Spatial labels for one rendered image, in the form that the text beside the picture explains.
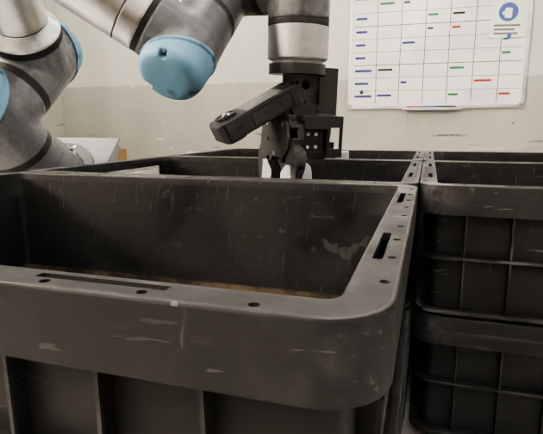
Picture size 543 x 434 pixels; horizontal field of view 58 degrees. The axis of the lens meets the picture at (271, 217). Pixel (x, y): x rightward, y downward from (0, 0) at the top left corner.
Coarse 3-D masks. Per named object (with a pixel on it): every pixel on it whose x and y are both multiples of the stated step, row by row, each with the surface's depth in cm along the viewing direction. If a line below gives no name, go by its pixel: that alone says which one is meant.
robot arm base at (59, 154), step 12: (48, 132) 88; (48, 144) 86; (60, 144) 90; (36, 156) 84; (48, 156) 86; (60, 156) 89; (72, 156) 92; (12, 168) 83; (24, 168) 84; (36, 168) 85
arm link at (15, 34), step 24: (0, 0) 72; (24, 0) 74; (0, 24) 76; (24, 24) 77; (48, 24) 81; (0, 48) 79; (24, 48) 79; (48, 48) 81; (72, 48) 88; (48, 72) 84; (72, 72) 90; (48, 96) 85
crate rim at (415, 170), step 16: (128, 160) 68; (144, 160) 71; (160, 160) 75; (192, 160) 76; (208, 160) 76; (224, 160) 75; (240, 160) 74; (256, 160) 73; (320, 160) 70; (336, 160) 70; (352, 160) 69; (368, 160) 68; (384, 160) 68; (400, 160) 67; (176, 176) 46; (192, 176) 46; (208, 176) 46; (416, 176) 46
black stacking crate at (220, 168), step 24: (120, 168) 66; (168, 168) 78; (192, 168) 77; (216, 168) 75; (240, 168) 74; (312, 168) 71; (336, 168) 70; (360, 168) 69; (384, 168) 68; (408, 288) 46
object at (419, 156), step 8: (192, 152) 88; (200, 152) 88; (208, 152) 91; (216, 152) 95; (224, 152) 99; (352, 152) 98; (360, 152) 98; (368, 152) 97; (376, 152) 97; (384, 152) 96; (392, 152) 96; (400, 152) 96; (408, 152) 95; (416, 152) 88; (424, 152) 90; (416, 160) 68
